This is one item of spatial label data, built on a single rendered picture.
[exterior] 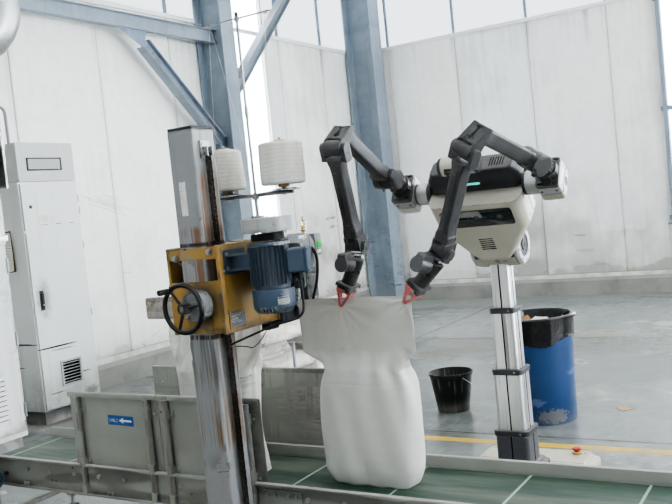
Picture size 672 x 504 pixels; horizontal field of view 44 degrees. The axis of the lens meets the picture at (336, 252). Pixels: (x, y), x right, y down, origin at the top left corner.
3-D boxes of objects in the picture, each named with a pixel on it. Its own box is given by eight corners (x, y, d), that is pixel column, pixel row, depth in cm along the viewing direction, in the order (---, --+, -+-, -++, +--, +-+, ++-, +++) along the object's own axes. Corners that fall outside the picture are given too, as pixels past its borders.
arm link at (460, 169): (484, 150, 272) (462, 136, 279) (472, 152, 268) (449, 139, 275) (457, 261, 294) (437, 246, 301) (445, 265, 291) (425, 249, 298)
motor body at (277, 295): (305, 308, 298) (298, 238, 297) (281, 315, 285) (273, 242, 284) (270, 309, 306) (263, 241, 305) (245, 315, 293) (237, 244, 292)
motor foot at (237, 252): (266, 269, 299) (263, 245, 298) (246, 273, 289) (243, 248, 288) (245, 271, 303) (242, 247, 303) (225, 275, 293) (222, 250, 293)
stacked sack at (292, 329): (317, 333, 639) (315, 314, 638) (265, 351, 583) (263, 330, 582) (271, 334, 661) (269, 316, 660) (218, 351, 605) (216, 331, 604)
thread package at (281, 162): (315, 183, 309) (310, 137, 308) (289, 185, 295) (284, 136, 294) (278, 188, 318) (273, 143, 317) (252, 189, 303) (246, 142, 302)
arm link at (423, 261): (457, 251, 292) (440, 239, 298) (437, 247, 284) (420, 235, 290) (441, 281, 295) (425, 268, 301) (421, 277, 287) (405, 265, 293)
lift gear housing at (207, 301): (215, 319, 293) (211, 288, 292) (205, 322, 288) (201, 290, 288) (192, 320, 299) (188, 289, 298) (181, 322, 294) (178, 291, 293)
